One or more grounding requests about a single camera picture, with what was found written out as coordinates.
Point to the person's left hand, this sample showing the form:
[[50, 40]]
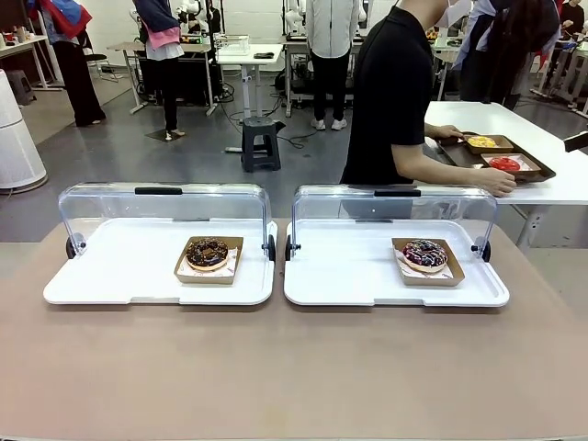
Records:
[[450, 132]]

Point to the person's right hand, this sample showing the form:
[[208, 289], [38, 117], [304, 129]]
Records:
[[498, 181]]

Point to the red glazed donut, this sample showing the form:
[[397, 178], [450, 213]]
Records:
[[503, 163]]

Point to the dark brown serving tray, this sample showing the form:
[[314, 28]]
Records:
[[459, 156]]

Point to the cardboard box of red donut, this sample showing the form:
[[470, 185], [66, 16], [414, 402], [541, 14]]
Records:
[[528, 173]]

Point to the yellow glazed donut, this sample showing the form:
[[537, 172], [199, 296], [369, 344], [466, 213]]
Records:
[[482, 142]]

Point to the cardboard box of yellow donut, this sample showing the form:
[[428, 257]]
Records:
[[503, 148]]

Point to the printed paper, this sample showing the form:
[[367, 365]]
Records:
[[233, 259], [448, 274], [528, 164]]

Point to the person's right forearm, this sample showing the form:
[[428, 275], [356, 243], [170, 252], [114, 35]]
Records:
[[441, 170]]

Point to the person's left forearm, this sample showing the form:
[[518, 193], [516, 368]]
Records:
[[432, 131]]

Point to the person in black shirt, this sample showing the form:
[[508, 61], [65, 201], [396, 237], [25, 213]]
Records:
[[390, 92]]

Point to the printed paper under purple donut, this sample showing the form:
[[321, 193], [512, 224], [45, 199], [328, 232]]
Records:
[[448, 274]]

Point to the person with long dark hair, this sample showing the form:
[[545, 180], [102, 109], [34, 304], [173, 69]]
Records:
[[514, 46]]

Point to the purple berry glazed donut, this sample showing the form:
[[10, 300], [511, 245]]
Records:
[[413, 257]]

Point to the cardboard box of purple donut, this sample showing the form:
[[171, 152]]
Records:
[[432, 280]]

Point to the person in white jacket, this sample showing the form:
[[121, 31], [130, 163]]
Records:
[[331, 27]]

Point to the printed paper under chocolate donut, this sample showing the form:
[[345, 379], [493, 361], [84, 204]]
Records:
[[233, 259]]

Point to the chocolate sprinkled donut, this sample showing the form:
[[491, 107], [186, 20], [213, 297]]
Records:
[[195, 255]]

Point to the cardboard box of chocolate donut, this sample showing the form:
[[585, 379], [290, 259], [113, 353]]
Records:
[[206, 278]]

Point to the person in pink top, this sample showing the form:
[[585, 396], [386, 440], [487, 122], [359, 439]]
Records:
[[161, 37]]

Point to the person in red blue jacket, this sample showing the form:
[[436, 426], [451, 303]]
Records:
[[78, 69]]

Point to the large white table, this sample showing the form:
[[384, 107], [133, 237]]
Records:
[[528, 124]]

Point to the clear plastic display lid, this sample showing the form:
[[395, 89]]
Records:
[[115, 202], [331, 204]]

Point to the white display tray base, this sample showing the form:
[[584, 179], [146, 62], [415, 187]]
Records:
[[115, 257], [344, 262]]

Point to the black plastic step stool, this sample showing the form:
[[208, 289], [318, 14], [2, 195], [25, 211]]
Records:
[[261, 126]]

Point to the white height adjustable desk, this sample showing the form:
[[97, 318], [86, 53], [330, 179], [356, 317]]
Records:
[[248, 57]]

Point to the wood top desk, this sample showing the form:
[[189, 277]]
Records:
[[128, 46]]

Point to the white air purifier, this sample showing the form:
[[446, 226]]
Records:
[[18, 138]]

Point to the small grey stool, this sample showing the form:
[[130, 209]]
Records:
[[20, 85]]

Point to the white workbench with clutter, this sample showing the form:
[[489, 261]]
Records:
[[23, 43]]

